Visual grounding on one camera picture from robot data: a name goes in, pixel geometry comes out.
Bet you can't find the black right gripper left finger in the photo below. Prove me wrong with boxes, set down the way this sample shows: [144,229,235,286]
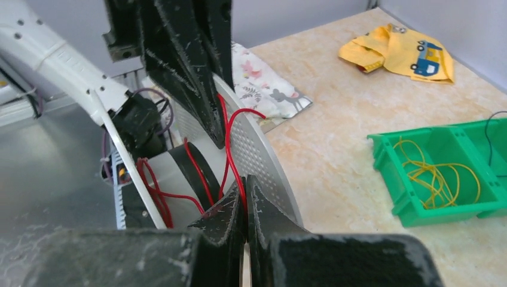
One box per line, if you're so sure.
[23,183,244,286]

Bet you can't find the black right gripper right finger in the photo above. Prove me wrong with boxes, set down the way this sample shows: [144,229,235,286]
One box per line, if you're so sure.
[246,175,444,286]

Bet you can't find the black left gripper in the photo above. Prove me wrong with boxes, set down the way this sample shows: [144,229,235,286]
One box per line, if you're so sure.
[102,0,234,149]

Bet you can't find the grey cable spool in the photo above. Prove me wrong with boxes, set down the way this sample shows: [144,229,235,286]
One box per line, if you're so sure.
[87,75,302,229]

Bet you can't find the red cable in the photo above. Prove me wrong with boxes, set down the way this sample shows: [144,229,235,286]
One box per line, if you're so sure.
[136,93,267,231]

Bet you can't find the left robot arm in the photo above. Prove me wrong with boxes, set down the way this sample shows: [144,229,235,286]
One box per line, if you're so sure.
[1,1,233,157]

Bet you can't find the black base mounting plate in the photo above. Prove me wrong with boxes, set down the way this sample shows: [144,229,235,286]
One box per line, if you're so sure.
[111,150,159,231]

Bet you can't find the white animal print cloth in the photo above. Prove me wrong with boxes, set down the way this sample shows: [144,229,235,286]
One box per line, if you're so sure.
[231,42,313,133]

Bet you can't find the green compartment bin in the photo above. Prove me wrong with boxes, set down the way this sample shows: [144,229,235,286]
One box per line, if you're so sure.
[369,118,506,227]

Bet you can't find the yellow printed cloth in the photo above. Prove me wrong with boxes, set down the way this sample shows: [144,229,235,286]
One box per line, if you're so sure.
[338,23,455,84]

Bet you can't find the yellow cable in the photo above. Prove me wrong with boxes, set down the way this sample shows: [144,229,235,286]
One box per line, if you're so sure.
[393,137,481,210]

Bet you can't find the dark blue cable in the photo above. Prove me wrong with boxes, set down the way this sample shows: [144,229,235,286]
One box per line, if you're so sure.
[484,111,507,178]

